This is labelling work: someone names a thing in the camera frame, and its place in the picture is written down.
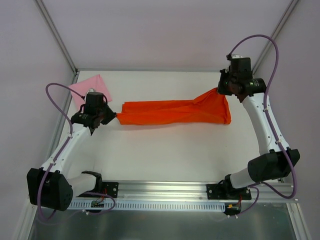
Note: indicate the folded pink t shirt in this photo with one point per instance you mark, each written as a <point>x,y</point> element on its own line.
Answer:
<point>96,82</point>

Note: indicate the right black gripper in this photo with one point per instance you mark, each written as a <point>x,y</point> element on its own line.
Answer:
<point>223,86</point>

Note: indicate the aluminium frame post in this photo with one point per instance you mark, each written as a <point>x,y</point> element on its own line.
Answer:
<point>276,32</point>
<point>56,35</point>

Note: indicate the left aluminium frame post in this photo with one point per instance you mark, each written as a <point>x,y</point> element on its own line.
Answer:
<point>56,35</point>

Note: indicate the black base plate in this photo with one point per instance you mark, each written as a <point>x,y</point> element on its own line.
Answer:
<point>225,191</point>
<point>110,188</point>

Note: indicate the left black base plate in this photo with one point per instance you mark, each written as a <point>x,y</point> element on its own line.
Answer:
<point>110,188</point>

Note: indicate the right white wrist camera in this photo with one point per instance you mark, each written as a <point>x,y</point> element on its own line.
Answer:
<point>231,56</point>

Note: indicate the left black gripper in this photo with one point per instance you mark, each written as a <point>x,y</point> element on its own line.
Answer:
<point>108,113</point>

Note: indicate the orange t shirt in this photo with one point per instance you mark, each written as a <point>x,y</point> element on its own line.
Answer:
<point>209,107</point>

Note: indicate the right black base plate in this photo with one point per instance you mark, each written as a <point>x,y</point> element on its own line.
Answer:
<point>225,191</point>

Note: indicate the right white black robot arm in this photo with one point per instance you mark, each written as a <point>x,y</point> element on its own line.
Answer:
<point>277,158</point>

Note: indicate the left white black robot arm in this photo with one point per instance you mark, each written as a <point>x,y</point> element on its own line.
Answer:
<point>48,186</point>

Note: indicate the aluminium mounting rail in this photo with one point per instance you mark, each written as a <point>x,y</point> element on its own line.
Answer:
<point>193,191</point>

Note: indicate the white slotted cable duct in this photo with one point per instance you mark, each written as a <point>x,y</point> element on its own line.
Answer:
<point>136,205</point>

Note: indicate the right aluminium frame post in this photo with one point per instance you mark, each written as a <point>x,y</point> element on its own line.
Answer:
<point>276,32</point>

